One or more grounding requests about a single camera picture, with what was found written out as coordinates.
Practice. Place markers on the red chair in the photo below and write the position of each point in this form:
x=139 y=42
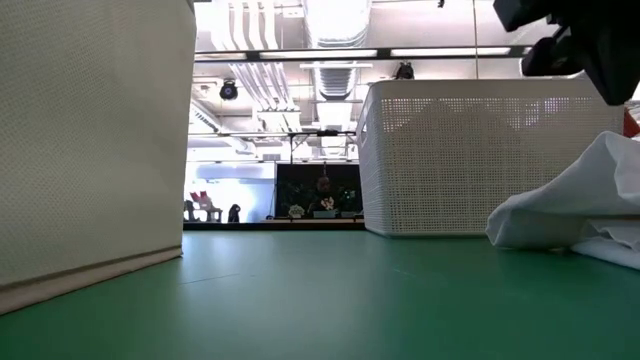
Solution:
x=202 y=198

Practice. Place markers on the white flower pot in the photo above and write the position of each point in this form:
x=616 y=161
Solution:
x=296 y=211

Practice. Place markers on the white perforated plastic basket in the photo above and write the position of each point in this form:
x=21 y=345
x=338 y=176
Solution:
x=475 y=150

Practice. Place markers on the red object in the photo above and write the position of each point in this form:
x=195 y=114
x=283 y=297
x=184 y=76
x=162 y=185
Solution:
x=631 y=125

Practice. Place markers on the white shirt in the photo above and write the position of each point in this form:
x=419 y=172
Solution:
x=570 y=205

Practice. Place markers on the white ceiling pipes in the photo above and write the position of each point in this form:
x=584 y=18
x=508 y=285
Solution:
x=260 y=75

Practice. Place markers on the person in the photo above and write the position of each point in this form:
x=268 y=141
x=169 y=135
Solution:
x=324 y=187

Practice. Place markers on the beige fabric storage bin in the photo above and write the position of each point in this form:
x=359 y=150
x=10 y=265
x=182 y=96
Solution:
x=90 y=140

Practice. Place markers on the black dome ceiling camera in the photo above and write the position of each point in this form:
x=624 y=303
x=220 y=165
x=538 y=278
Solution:
x=228 y=91

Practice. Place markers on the green table mat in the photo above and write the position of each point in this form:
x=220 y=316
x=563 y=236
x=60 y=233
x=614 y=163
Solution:
x=320 y=300

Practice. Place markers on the black mounted camera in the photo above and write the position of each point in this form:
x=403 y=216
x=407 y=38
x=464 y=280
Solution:
x=405 y=71

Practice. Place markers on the dark wall panel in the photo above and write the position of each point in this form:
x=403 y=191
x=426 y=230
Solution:
x=290 y=185

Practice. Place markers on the silver ventilation duct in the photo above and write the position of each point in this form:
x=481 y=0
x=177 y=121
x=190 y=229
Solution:
x=337 y=80

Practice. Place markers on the small black object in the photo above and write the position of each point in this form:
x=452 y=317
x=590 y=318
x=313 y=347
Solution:
x=234 y=212

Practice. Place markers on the black table frame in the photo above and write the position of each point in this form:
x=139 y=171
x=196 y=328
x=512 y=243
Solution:
x=300 y=226

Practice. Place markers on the black overhead beam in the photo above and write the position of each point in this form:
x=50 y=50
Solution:
x=385 y=52

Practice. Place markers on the black horizontal rail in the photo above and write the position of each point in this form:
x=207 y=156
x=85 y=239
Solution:
x=327 y=133

